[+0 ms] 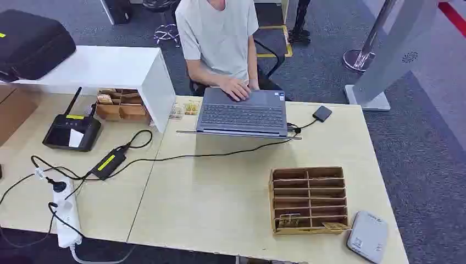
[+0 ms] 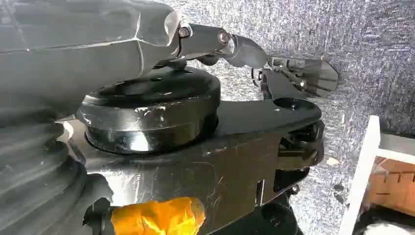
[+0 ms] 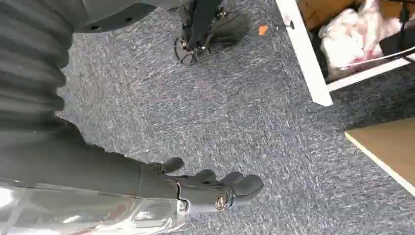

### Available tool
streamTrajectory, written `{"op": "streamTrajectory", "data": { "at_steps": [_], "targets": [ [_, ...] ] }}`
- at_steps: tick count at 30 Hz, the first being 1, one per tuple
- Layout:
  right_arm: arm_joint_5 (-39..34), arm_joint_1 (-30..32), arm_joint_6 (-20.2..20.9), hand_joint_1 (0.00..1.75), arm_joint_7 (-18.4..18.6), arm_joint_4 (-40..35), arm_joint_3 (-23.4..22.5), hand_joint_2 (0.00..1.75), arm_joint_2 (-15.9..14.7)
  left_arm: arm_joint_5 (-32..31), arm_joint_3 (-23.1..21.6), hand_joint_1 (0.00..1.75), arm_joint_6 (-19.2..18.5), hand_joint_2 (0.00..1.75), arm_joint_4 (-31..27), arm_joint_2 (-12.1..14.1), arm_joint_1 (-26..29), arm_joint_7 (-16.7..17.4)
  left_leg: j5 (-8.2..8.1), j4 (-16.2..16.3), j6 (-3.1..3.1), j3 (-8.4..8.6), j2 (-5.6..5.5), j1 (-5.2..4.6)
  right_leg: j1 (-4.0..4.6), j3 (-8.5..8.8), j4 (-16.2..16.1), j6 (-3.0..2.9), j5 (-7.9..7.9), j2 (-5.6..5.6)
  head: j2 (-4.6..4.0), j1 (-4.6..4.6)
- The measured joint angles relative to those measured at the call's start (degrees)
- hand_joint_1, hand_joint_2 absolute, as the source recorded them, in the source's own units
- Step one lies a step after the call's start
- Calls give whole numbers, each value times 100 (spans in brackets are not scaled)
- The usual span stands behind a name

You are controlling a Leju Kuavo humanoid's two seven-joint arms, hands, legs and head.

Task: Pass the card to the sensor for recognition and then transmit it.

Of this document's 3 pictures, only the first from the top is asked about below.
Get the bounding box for person's right hand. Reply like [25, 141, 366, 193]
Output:
[218, 77, 252, 102]

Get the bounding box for black remote controller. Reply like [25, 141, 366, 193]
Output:
[42, 86, 103, 153]

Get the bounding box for white power strip cable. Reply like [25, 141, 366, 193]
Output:
[69, 243, 136, 264]

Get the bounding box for black adapter mains cable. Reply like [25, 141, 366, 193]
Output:
[30, 155, 96, 182]

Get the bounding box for black laptop power cable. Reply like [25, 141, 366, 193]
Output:
[104, 129, 302, 180]

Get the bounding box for black mains plug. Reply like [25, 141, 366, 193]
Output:
[46, 177, 68, 194]

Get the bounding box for black carrying case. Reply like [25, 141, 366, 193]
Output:
[0, 9, 77, 83]

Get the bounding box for black external drive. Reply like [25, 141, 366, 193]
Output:
[312, 105, 333, 123]

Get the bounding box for red floor strip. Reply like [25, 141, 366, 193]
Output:
[437, 2, 466, 39]

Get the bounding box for white desk shelf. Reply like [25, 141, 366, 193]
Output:
[14, 45, 177, 134]

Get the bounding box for wooden slotted card box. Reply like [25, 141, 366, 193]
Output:
[269, 166, 351, 236]

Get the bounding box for black cabinet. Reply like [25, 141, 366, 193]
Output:
[99, 0, 134, 26]

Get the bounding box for white kiosk stand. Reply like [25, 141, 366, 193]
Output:
[343, 0, 442, 112]

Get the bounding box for black round base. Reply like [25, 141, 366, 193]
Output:
[142, 0, 180, 12]

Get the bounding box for white card reader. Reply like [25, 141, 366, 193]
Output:
[346, 210, 390, 264]

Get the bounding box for black drive cable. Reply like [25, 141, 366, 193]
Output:
[286, 118, 320, 134]

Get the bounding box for brown open wooden box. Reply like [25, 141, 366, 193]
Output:
[95, 87, 152, 123]

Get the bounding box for printed card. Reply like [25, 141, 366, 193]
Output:
[321, 222, 352, 233]
[278, 213, 302, 230]

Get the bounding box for black office chair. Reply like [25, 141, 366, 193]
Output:
[188, 37, 287, 98]

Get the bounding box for grey laptop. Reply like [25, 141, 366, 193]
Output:
[176, 87, 303, 141]

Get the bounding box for thin black cable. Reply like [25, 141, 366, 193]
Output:
[0, 167, 87, 249]

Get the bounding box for brown cardboard box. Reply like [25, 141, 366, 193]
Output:
[0, 85, 40, 147]

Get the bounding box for black power adapter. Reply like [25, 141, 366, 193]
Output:
[88, 145, 129, 182]

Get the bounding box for chrome stanchion post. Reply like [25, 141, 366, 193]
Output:
[342, 0, 398, 74]

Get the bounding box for yellow floor tape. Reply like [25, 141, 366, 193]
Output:
[256, 0, 294, 59]

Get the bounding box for white power strip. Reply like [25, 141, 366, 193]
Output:
[50, 178, 84, 249]

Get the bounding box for person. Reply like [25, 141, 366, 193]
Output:
[175, 0, 260, 102]

